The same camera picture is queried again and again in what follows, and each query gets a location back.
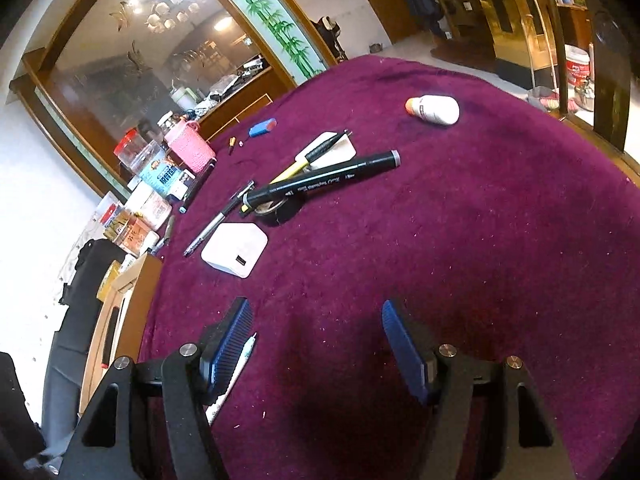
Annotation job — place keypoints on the white USB charger block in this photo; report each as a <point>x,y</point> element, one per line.
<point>234,248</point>

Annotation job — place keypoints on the black electrical tape roll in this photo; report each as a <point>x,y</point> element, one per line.
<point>279,212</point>

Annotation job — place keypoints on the red-lid clear plastic jar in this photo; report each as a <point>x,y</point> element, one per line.
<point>133,148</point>

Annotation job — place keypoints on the yellow black pen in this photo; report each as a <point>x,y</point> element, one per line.
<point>302,165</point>

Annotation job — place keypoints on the black sofa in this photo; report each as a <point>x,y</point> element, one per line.
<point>21,438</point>

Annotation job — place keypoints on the small orange item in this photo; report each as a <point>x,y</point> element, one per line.
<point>232,144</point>

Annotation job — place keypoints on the white pen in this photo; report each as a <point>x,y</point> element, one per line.
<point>213,411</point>

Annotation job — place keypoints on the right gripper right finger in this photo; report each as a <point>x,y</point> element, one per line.
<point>486,419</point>

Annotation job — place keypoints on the white red bucket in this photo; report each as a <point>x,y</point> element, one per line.
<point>578,65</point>

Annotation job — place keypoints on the white card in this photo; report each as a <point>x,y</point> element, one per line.
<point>343,151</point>

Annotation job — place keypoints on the cardboard box tray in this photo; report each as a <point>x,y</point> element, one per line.
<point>121,322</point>

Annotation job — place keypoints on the white bottle orange cap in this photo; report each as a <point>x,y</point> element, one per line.
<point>438,110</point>

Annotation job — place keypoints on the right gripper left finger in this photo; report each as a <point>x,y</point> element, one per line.
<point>114,440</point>

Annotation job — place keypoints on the black marker grey cap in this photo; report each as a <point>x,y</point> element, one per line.
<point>353,170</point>

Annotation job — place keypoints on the silver black ballpoint pen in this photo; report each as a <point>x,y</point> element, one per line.
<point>234,202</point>

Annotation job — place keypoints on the pink knit-sleeve bottle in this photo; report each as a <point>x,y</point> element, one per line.
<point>185,140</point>

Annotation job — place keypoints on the blue white box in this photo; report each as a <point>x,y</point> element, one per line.
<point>167,179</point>

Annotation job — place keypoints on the purple velvet tablecloth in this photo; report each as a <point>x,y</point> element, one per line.
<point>506,233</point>

